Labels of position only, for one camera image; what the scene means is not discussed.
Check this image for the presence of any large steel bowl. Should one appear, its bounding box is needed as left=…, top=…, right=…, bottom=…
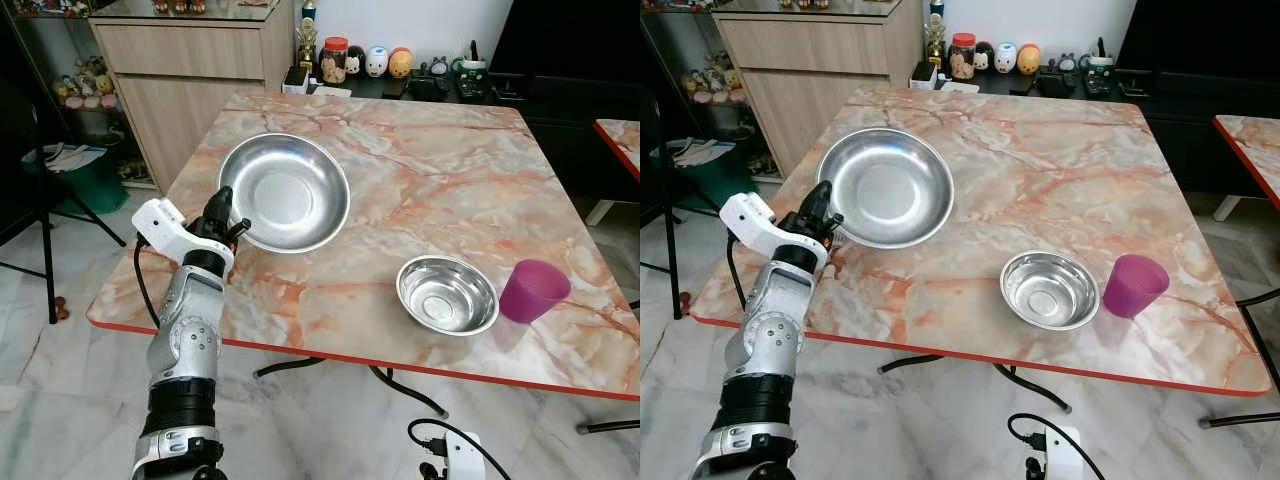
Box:
left=817, top=127, right=955, bottom=250
left=217, top=132, right=351, bottom=254

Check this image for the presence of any green plastic bin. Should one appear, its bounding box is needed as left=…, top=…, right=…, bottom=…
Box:
left=25, top=150, right=129, bottom=215
left=655, top=140, right=756, bottom=209

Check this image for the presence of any light wood cabinet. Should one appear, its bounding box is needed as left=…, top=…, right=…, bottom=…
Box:
left=712, top=0, right=926, bottom=178
left=88, top=0, right=296, bottom=193

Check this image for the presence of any stack of papers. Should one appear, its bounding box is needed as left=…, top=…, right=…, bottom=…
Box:
left=672, top=137, right=736, bottom=166
left=40, top=143, right=106, bottom=171

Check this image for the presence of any group of plush toys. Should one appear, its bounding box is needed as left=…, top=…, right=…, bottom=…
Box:
left=52, top=55, right=121, bottom=109
left=680, top=65, right=746, bottom=106

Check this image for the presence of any small steel bowl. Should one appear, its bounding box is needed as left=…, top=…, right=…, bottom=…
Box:
left=1000, top=251, right=1100, bottom=332
left=396, top=256, right=500, bottom=337

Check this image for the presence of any red lidded glass jar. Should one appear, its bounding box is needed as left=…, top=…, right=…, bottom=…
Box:
left=950, top=33, right=977, bottom=81
left=320, top=37, right=349, bottom=84

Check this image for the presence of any marble pattern folding table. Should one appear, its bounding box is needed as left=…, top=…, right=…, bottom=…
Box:
left=85, top=92, right=641, bottom=421
left=690, top=85, right=1273, bottom=416

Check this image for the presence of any marble pattern table red edge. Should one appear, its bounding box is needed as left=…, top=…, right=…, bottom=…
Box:
left=1213, top=115, right=1280, bottom=211
left=594, top=118, right=641, bottom=183

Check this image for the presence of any purple plastic cup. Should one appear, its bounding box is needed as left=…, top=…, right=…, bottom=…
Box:
left=499, top=259, right=572, bottom=324
left=1103, top=254, right=1170, bottom=319

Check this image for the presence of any black television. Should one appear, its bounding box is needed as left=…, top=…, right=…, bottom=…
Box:
left=1115, top=0, right=1280, bottom=77
left=490, top=0, right=641, bottom=101

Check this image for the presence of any black television console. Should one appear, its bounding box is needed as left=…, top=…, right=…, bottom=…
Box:
left=985, top=70, right=1280, bottom=197

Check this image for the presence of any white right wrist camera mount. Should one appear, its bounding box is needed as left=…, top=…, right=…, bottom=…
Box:
left=445, top=432, right=486, bottom=480
left=1045, top=425, right=1084, bottom=480

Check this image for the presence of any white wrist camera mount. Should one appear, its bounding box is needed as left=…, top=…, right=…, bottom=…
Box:
left=445, top=432, right=486, bottom=480
left=132, top=198, right=236, bottom=273
left=1045, top=425, right=1084, bottom=480
left=720, top=192, right=831, bottom=269

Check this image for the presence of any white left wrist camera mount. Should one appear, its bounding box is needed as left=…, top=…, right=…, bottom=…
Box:
left=132, top=198, right=236, bottom=273
left=720, top=192, right=831, bottom=269

